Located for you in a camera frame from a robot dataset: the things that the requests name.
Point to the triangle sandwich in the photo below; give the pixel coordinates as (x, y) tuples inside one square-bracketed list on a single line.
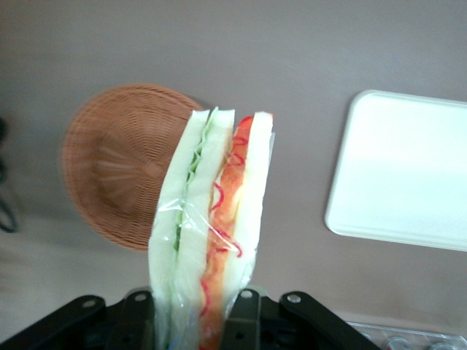
[(193, 226)]

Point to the brown round wicker basket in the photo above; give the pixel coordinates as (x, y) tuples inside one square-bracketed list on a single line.
[(116, 164)]

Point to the clear acrylic bottle stand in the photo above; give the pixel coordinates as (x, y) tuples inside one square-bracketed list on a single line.
[(419, 330)]

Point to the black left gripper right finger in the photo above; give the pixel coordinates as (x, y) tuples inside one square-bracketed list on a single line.
[(292, 324)]

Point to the beige plastic tray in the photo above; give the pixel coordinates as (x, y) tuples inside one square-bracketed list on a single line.
[(401, 171)]

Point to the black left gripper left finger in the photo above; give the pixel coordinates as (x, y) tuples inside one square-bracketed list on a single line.
[(91, 328)]

